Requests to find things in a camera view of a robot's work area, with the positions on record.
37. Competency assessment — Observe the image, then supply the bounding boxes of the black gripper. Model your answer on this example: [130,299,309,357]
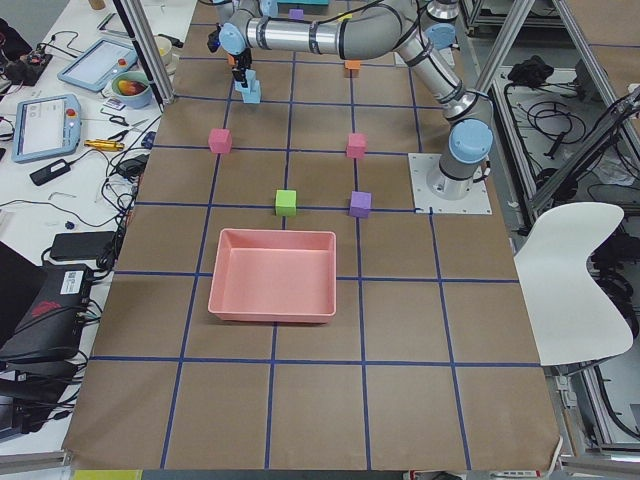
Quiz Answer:
[232,48,252,84]

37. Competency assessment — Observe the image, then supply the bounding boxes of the light blue block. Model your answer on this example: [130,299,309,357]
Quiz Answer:
[237,69,258,94]
[241,83,261,104]

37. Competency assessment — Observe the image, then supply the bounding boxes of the right purple block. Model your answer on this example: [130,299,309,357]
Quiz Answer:
[289,9,304,20]

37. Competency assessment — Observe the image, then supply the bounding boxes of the purple block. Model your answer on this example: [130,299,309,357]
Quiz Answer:
[348,191,372,218]
[289,9,304,20]

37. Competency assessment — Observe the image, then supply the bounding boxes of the cyan tray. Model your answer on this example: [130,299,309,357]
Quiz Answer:
[297,0,330,7]

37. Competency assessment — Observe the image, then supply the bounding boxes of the beige bowl with lemon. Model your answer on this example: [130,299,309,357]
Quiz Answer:
[154,35,179,74]

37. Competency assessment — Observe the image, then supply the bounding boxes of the left far pink block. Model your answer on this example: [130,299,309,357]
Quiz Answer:
[208,128,232,154]

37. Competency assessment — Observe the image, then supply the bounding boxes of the pink block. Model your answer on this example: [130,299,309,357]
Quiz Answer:
[345,133,368,159]
[208,128,232,154]

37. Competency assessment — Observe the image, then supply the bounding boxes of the near orange block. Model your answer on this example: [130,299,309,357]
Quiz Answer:
[344,60,362,72]

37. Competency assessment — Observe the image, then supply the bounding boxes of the blue bowl with fruit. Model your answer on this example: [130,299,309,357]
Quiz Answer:
[111,71,152,109]

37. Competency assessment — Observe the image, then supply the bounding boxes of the far teach pendant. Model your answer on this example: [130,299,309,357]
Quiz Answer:
[57,39,138,92]

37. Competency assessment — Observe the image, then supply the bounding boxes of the teach pendant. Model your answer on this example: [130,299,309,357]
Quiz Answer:
[57,39,138,92]
[12,94,82,163]

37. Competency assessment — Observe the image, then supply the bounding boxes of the left near pink block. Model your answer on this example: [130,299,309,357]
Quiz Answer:
[345,133,368,159]

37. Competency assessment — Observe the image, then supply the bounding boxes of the green block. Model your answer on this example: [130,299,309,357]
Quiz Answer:
[274,189,297,217]

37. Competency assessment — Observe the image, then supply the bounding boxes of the scissors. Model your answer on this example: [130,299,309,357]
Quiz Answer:
[109,119,147,143]

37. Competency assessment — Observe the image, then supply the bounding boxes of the brass cylinder tool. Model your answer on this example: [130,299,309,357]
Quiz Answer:
[84,139,125,152]

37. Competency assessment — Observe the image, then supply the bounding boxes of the left purple block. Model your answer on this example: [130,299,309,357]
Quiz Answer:
[348,191,372,218]

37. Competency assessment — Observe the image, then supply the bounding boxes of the near teach pendant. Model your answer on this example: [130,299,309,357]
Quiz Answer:
[12,94,82,163]

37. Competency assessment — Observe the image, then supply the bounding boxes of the black power adapter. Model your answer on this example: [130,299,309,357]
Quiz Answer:
[29,159,71,186]

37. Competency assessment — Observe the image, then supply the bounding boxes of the pink tray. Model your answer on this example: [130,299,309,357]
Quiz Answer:
[208,228,337,324]

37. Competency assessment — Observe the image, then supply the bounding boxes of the black red computer case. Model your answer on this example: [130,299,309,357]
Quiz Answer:
[1,264,93,366]

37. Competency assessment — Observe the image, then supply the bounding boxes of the white chair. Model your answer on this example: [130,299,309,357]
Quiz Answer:
[514,202,633,366]

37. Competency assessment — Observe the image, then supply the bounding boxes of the aluminium frame post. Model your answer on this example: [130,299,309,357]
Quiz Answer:
[113,0,175,106]

